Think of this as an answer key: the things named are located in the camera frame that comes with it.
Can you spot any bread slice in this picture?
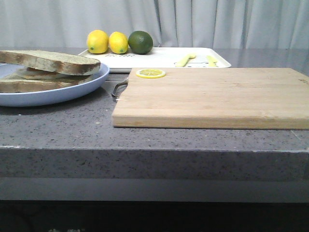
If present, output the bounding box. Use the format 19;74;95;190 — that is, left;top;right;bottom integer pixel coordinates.
0;73;93;93
0;50;101;75

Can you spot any light blue plate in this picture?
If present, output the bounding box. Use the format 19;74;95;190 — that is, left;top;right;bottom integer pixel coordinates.
0;63;110;107

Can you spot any white rectangular tray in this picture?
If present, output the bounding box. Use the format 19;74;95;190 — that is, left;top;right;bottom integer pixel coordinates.
79;47;231;73

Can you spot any lemon slice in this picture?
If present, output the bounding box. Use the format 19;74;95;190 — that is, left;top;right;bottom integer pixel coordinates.
136;69;166;79

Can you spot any yellow plastic fork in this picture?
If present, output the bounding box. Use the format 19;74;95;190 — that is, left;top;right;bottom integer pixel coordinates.
175;53;196;67

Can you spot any green lime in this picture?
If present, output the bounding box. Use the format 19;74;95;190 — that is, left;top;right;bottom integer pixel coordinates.
128;30;154;55

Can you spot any wooden cutting board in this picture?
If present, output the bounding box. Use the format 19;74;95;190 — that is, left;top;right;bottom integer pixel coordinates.
112;68;309;130

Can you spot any yellow plastic knife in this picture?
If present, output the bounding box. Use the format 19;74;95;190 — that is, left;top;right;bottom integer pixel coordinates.
207;55;218;67

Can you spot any right yellow lemon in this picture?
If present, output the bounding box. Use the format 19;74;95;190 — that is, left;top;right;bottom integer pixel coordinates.
109;31;128;54

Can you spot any yellow lemon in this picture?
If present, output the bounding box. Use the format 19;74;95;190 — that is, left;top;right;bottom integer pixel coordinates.
109;31;128;54
86;29;109;54

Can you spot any left yellow lemon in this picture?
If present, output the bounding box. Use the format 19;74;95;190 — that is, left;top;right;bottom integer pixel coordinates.
86;29;109;54

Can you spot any grey curtain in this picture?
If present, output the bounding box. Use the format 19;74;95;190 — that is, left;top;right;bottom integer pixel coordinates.
0;0;309;49

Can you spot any metal cutting board handle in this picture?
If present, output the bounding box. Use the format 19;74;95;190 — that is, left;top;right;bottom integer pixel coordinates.
112;78;128;98

